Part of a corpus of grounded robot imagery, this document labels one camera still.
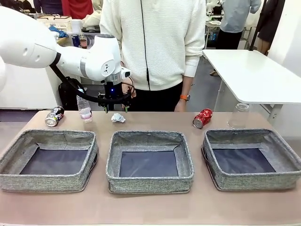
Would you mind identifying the white folding table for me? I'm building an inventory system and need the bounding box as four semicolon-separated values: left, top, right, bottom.
202;48;301;125

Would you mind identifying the person in dark jacket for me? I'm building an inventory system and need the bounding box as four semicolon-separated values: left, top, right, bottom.
257;0;286;56

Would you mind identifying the white cylindrical container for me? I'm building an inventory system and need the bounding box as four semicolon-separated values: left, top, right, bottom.
71;19;83;33

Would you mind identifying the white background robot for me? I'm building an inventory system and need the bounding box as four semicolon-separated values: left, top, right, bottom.
206;0;223;14

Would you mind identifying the person in navy top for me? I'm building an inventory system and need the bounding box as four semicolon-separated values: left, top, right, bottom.
32;0;63;15

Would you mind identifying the white paper ball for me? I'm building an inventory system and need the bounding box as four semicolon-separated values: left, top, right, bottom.
110;113;127;123

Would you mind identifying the printed wooden crate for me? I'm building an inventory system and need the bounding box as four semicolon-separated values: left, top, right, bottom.
36;15;72;30

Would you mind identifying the person in light blue shirt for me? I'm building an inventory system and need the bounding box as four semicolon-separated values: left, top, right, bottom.
220;0;262;50

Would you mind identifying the crushed red soda can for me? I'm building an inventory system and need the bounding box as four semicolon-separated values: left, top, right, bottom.
192;108;214;129

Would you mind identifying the clear plastic cup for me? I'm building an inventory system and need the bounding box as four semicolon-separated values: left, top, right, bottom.
227;103;250;129

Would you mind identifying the white background workbench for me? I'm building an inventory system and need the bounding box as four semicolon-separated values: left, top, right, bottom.
203;14;223;49

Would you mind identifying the person's left forearm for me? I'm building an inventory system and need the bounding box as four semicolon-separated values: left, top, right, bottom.
178;47;205;102

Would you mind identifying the person's right hand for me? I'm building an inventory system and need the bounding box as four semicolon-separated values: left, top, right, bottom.
121;77;137;99

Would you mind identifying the grey fabric basket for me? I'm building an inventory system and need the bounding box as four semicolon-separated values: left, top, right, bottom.
201;128;301;191
0;129;99;193
105;130;195;194

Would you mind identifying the person in red top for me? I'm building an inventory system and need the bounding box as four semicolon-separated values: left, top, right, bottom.
61;0;94;20

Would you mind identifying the crushed black drink can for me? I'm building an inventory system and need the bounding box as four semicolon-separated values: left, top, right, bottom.
44;105;65;127

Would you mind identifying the blue cloth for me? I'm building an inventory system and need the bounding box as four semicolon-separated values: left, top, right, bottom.
48;25;69;38

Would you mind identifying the clear bottle pink label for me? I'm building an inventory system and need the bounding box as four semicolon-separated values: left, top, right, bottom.
76;89;94;123

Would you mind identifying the person in white sweater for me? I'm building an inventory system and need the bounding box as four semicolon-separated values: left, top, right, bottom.
98;0;206;113

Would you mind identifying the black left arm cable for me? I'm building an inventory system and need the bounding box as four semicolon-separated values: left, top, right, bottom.
48;64;136;104

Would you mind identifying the thin black neck cord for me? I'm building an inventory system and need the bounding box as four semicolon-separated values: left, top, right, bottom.
140;0;151;91

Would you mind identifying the person's left hand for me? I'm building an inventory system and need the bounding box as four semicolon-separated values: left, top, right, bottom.
174;100;187;113

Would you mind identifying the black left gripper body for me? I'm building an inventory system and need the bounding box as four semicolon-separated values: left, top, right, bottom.
102;81;125;104

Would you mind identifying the black backpack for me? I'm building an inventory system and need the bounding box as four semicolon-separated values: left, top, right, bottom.
58;76;88;111

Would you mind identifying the white garment pile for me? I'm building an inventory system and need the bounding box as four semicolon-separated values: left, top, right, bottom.
82;10;102;32

